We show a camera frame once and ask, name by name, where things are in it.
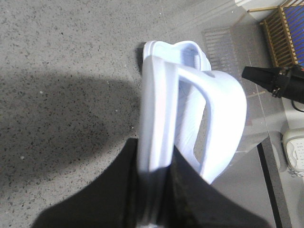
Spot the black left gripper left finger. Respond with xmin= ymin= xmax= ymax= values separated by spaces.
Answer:
xmin=32 ymin=138 xmax=152 ymax=228

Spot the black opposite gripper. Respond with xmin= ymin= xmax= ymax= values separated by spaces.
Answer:
xmin=241 ymin=65 xmax=304 ymax=104

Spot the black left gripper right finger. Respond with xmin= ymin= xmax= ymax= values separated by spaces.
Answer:
xmin=163 ymin=148 xmax=268 ymax=228

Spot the light blue slipper image-left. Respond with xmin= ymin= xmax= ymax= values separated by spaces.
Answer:
xmin=137 ymin=40 xmax=247 ymax=226

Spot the wooden slatted rack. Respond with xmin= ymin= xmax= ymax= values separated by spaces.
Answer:
xmin=247 ymin=0 xmax=304 ymax=67

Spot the white device with buttons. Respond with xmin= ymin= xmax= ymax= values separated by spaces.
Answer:
xmin=282 ymin=128 xmax=304 ymax=178

